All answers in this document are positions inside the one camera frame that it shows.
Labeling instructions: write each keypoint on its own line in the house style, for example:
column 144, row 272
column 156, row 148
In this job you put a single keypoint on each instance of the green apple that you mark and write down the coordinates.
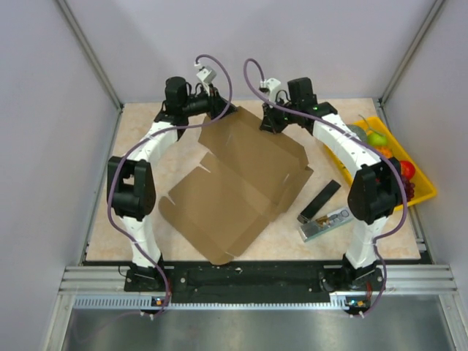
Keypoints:
column 376, row 139

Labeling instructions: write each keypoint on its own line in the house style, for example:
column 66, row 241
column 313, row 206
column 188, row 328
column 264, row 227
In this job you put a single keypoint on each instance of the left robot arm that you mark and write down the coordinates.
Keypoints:
column 131, row 193

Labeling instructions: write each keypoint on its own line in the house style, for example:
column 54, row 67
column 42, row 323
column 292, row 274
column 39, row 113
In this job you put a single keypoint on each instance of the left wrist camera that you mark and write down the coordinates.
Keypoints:
column 205, row 75

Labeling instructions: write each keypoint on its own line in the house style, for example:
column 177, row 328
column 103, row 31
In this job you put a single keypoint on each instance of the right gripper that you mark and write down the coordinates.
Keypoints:
column 268, row 123

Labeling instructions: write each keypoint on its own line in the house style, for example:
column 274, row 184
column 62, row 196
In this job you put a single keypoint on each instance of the yellow plastic tray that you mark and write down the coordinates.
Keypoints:
column 424, row 189

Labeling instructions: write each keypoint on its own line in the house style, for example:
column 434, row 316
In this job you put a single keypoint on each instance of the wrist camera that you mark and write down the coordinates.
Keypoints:
column 270, row 87
column 205, row 75

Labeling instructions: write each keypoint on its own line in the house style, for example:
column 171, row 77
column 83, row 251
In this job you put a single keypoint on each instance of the red apple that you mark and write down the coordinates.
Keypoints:
column 408, row 170

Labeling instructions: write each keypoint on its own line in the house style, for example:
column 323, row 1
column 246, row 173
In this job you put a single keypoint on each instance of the brown cardboard box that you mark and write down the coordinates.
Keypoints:
column 245, row 181

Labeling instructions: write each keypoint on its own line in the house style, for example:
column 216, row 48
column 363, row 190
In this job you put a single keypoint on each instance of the black rectangular bar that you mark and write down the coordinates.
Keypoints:
column 318, row 202

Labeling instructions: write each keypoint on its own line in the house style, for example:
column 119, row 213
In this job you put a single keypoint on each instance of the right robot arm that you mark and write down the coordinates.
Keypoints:
column 375, row 190

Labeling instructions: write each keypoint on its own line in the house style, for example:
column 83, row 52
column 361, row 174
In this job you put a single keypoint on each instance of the orange pineapple toy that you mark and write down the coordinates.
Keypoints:
column 385, row 151

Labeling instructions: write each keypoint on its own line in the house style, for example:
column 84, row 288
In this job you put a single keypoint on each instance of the aluminium rail frame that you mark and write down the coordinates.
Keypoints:
column 103, row 288

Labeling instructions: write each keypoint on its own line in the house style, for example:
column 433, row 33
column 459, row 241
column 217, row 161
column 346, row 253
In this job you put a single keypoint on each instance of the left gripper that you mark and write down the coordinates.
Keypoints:
column 217, row 104

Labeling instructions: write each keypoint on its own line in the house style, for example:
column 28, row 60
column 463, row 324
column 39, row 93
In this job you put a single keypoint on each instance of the grey-green melon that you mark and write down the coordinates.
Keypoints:
column 357, row 133

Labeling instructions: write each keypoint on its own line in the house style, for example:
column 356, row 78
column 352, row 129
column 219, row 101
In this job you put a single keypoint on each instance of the purple grapes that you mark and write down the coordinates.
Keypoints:
column 409, row 188

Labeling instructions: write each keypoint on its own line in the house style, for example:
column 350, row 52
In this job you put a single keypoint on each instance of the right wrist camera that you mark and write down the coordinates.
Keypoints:
column 270, row 87

